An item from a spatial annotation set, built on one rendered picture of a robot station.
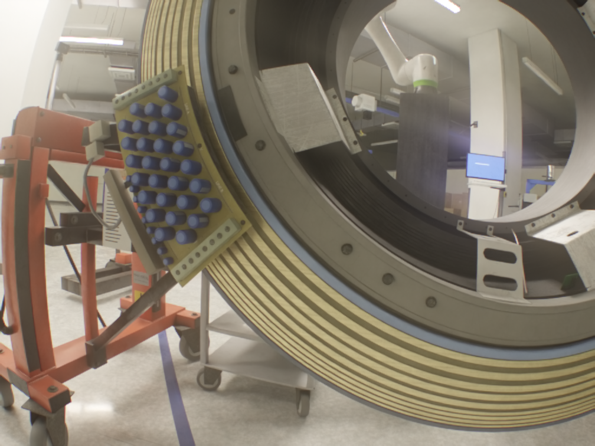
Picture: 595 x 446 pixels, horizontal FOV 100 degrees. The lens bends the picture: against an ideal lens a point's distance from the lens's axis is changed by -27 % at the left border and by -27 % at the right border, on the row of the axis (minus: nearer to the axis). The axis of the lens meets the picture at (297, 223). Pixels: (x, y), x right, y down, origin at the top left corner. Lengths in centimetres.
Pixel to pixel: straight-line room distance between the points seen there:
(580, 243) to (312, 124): 56
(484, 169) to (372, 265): 427
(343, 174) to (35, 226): 78
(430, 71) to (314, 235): 140
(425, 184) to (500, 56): 504
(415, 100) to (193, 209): 135
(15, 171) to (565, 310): 115
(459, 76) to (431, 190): 582
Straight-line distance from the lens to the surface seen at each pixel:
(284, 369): 135
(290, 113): 60
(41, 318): 102
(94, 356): 113
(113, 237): 82
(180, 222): 50
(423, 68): 179
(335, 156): 75
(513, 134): 628
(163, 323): 147
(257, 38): 67
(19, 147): 92
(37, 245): 97
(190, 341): 158
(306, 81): 65
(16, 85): 328
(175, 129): 51
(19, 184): 92
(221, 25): 65
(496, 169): 477
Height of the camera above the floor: 77
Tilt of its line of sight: 4 degrees down
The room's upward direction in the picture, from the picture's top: 5 degrees clockwise
